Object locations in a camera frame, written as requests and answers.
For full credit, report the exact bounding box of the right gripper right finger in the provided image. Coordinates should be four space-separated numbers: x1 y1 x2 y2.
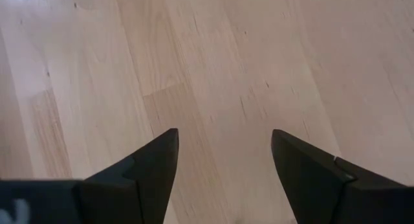
270 129 414 224

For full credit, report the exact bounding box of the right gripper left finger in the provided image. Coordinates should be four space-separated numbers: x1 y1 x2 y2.
0 128 180 224

